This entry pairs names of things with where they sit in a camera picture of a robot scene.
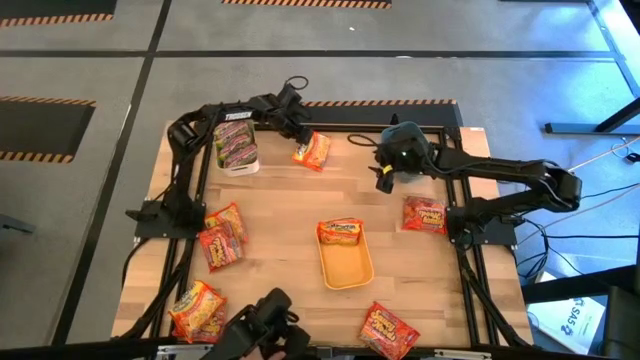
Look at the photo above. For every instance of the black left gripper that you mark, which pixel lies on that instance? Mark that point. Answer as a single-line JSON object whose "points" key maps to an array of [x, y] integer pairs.
{"points": [[285, 110]]}

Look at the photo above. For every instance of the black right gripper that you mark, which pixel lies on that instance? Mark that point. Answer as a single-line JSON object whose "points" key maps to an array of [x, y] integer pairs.
{"points": [[410, 157]]}

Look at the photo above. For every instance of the orange chicken ramen noodle pack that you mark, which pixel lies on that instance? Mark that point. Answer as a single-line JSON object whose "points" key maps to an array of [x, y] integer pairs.
{"points": [[195, 305], [227, 215], [340, 232], [317, 152]]}

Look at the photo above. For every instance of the lime chili ramen noodle pack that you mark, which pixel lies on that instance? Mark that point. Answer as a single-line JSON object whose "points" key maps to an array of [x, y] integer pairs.
{"points": [[241, 161], [235, 142], [232, 131], [239, 152]]}

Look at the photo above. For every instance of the yellow plastic bin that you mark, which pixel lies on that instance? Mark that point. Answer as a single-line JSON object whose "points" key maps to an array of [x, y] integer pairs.
{"points": [[345, 265]]}

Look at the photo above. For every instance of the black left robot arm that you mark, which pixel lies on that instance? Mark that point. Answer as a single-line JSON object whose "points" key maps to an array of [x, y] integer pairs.
{"points": [[210, 112]]}

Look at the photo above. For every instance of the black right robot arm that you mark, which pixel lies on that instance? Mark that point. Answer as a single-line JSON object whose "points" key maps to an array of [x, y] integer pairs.
{"points": [[500, 170]]}

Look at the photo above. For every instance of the teal plastic bin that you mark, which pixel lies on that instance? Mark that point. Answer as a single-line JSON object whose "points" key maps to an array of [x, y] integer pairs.
{"points": [[400, 127]]}

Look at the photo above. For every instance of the black hazard-striped floor mat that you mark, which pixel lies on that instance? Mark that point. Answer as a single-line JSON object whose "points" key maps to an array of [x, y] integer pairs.
{"points": [[425, 115], [300, 4], [50, 7], [40, 130]]}

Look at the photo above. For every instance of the white plastic bin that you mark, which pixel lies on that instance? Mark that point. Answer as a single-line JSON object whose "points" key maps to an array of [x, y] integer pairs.
{"points": [[242, 170]]}

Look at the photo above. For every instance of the black furniture piece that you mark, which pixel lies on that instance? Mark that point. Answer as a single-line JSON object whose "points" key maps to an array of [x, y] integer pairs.
{"points": [[575, 287]]}

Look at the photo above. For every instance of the white printed paper sheet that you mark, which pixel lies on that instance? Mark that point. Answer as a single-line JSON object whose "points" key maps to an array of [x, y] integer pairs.
{"points": [[565, 325]]}

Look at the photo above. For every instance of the small black power adapter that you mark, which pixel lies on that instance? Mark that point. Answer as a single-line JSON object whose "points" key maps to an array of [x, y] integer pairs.
{"points": [[632, 157]]}

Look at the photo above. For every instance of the grey furniture foot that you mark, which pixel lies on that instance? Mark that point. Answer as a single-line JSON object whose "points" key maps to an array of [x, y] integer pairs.
{"points": [[15, 224]]}

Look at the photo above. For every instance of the black aluminium table frame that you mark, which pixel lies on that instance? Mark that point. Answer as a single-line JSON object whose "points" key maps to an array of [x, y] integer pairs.
{"points": [[350, 128]]}

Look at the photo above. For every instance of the black desk leg frame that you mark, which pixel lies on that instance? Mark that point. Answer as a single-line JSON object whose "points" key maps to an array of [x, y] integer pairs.
{"points": [[590, 128]]}

